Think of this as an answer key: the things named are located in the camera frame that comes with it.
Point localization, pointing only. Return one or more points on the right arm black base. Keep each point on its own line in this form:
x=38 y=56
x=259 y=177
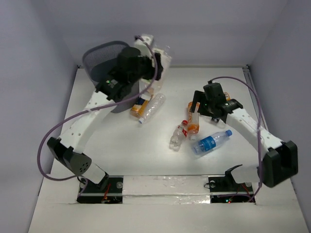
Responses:
x=226 y=190

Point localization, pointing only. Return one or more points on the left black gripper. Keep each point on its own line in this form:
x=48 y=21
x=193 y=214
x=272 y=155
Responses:
x=150 y=66

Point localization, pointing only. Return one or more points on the orange bottle blue white label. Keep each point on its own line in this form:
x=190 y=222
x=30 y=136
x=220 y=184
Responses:
x=139 y=107

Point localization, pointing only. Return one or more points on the clear bottle yellow label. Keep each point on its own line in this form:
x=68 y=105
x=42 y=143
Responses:
x=166 y=58

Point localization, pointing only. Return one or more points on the orange bottle white cap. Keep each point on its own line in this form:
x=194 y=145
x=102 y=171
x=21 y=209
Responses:
x=193 y=122

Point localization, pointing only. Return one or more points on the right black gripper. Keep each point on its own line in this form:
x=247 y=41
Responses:
x=200 y=96

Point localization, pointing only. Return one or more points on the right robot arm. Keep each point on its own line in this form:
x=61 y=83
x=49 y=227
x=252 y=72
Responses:
x=278 y=160

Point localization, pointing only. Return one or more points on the clear bottle red cap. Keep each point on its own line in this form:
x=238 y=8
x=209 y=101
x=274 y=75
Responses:
x=179 y=135

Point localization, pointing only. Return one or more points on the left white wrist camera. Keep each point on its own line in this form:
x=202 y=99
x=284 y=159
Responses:
x=140 y=45

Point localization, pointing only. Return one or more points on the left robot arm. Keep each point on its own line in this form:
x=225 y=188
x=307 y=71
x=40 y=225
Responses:
x=68 y=148

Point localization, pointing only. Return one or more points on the clear ribbed plastic bottle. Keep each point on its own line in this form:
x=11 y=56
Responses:
x=152 y=107

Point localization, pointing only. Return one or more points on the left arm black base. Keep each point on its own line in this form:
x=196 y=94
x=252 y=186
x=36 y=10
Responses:
x=88 y=192

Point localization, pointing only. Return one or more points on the blue tinted water bottle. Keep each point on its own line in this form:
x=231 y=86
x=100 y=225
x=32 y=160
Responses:
x=211 y=142

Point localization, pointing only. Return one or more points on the silver foil tape strip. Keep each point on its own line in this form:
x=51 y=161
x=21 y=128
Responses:
x=165 y=190

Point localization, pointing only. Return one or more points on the small orange juice bottle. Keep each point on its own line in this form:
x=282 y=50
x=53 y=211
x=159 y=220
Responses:
x=227 y=96

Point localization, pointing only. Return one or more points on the clear bottle black label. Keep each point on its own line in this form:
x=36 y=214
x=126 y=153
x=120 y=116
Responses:
x=217 y=122

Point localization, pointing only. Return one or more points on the grey mesh waste bin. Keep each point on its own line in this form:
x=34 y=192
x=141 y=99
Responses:
x=114 y=68

